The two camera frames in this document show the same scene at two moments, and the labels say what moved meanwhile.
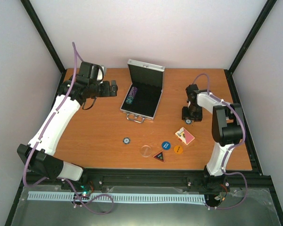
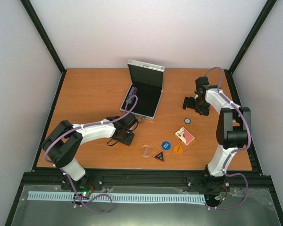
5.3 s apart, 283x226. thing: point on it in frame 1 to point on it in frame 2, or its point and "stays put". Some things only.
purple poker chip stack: [129, 99] stays put
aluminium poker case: [142, 97] stays put
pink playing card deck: [184, 136] stays put
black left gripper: [107, 92] to [128, 141]
